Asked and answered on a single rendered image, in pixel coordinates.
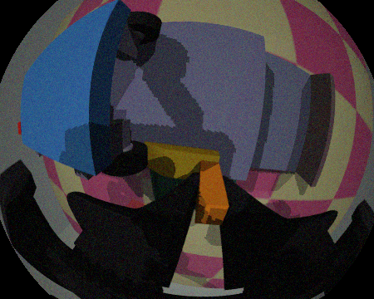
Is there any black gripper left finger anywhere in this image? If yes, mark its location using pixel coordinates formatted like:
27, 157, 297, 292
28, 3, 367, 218
67, 173, 200, 288

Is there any green tray floor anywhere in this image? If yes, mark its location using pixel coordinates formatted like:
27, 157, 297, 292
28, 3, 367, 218
158, 174, 183, 196

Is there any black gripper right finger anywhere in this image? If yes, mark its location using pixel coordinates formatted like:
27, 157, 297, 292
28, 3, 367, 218
219, 176, 337, 290

